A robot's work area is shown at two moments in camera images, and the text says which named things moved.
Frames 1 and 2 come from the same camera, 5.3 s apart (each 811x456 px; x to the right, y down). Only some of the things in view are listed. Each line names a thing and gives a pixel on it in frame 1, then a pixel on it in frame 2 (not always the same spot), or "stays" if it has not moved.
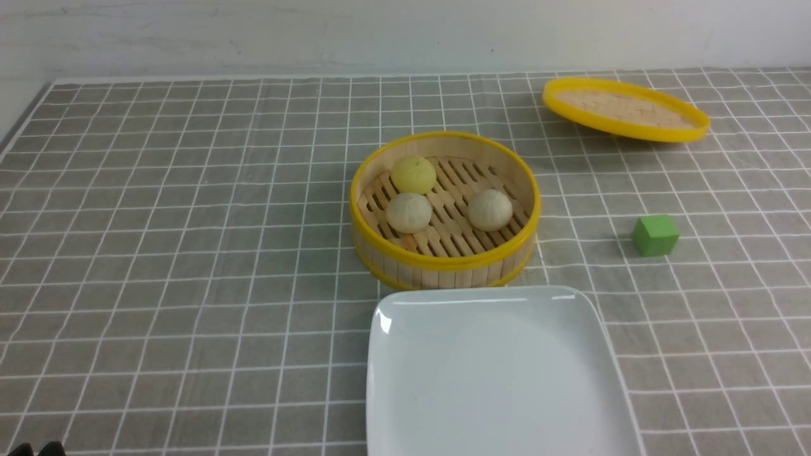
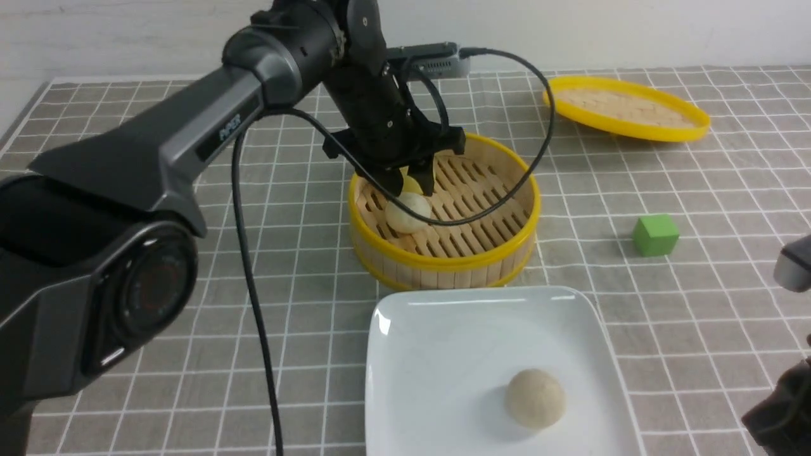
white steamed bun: x=490 y=210 to x=535 y=398
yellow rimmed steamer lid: x=626 y=109 stays
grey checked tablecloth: x=179 y=275 stays
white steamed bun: x=408 y=213 stays
